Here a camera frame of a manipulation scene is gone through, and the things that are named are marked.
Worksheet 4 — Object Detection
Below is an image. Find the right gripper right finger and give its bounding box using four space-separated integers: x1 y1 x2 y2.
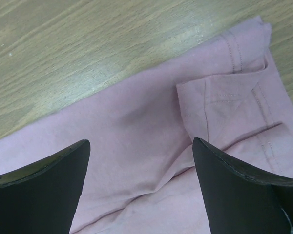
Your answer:
192 138 293 234

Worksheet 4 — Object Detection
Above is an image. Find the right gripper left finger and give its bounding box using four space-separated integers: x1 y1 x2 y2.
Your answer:
0 140 90 234

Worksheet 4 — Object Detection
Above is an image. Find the dusty pink t shirt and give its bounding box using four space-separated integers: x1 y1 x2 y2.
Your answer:
0 17 293 234

